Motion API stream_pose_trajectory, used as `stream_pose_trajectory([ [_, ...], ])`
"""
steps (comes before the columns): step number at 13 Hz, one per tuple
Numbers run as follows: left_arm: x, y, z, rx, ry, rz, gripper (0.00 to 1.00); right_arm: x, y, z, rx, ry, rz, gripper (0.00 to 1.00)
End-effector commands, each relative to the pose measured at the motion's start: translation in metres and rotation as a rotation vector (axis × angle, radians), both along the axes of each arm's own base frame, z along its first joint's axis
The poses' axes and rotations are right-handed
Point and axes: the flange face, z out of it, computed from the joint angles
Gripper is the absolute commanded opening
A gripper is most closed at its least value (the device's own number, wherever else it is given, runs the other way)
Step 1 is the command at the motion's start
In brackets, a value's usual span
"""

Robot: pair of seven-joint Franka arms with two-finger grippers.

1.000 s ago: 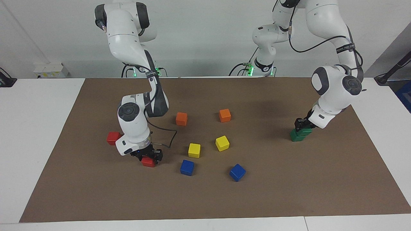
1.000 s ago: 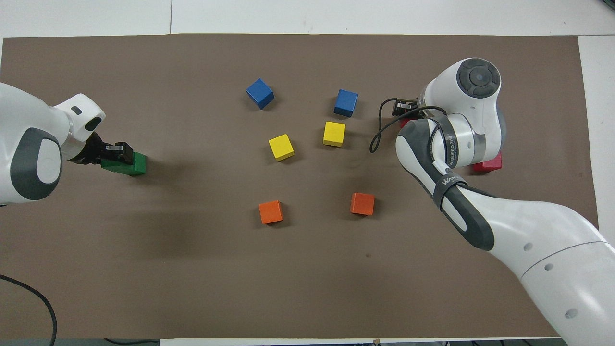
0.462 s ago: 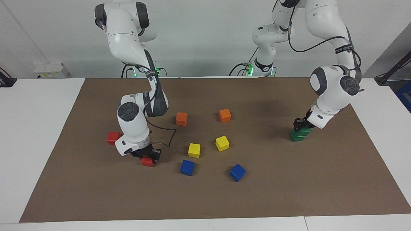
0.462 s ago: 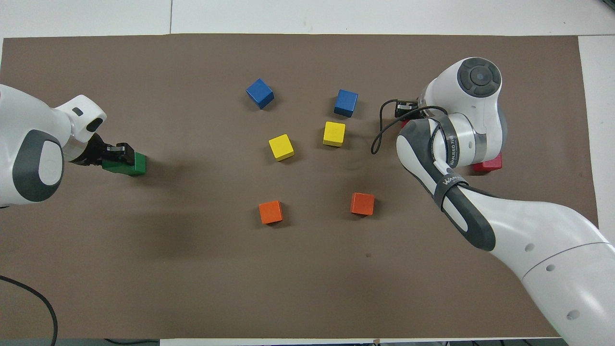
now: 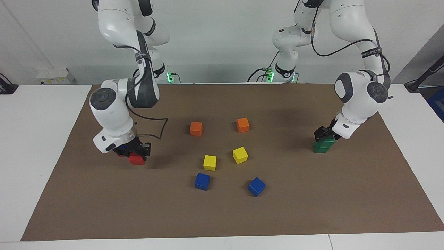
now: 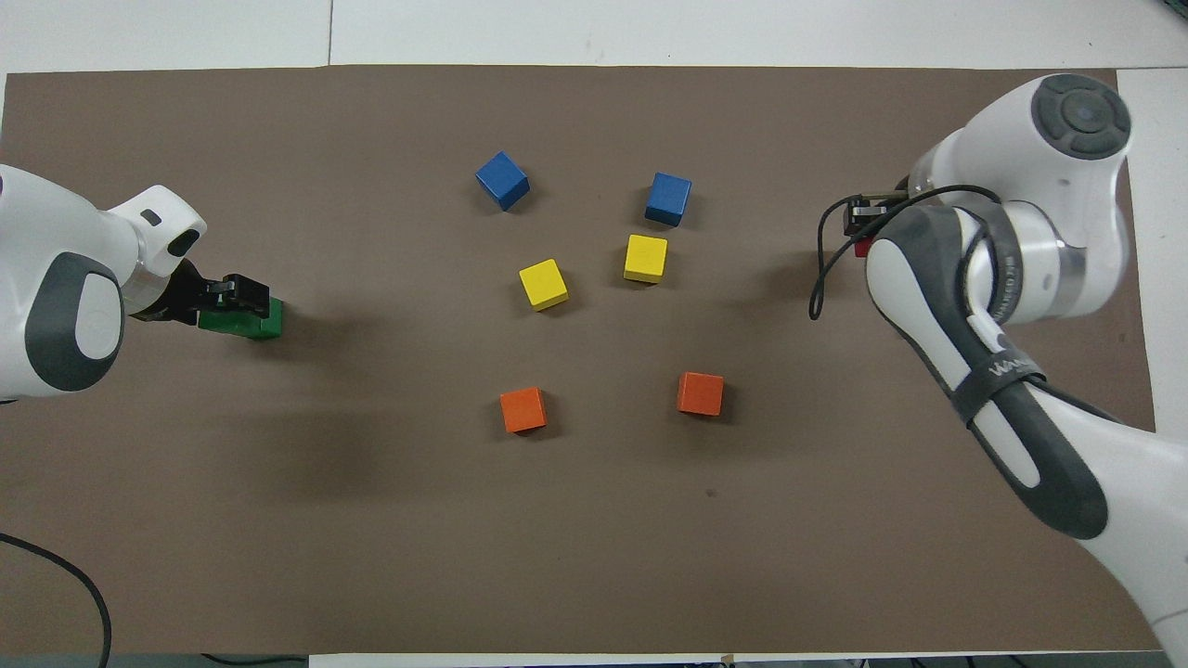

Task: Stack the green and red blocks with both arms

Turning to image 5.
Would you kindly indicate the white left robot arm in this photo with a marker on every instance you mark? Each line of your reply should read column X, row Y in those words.
column 357, row 100

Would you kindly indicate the black clamp mount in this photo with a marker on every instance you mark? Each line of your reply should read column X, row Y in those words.
column 7, row 88

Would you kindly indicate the green terminal plug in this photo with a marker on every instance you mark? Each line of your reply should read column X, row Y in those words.
column 266, row 70

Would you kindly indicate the white power strip box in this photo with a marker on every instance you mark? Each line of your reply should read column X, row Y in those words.
column 55, row 76

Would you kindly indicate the brown table mat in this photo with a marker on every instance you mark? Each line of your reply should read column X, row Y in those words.
column 312, row 208

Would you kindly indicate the black stand pole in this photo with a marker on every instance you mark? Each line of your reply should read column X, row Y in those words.
column 414, row 84

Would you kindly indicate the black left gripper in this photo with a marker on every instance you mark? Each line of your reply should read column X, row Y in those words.
column 333, row 129

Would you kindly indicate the blue crate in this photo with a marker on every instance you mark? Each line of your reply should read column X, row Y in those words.
column 437, row 104

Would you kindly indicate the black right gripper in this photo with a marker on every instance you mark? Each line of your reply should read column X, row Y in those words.
column 131, row 146

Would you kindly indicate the orange wooden cube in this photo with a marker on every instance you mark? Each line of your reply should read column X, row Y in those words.
column 242, row 125
column 196, row 129

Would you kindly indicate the blue wooden cube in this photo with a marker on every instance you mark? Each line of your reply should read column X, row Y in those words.
column 256, row 186
column 202, row 181

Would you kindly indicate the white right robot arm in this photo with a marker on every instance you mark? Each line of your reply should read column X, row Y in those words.
column 111, row 114

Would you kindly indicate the yellow wooden cube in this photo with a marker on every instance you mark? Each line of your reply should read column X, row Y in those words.
column 240, row 155
column 210, row 163

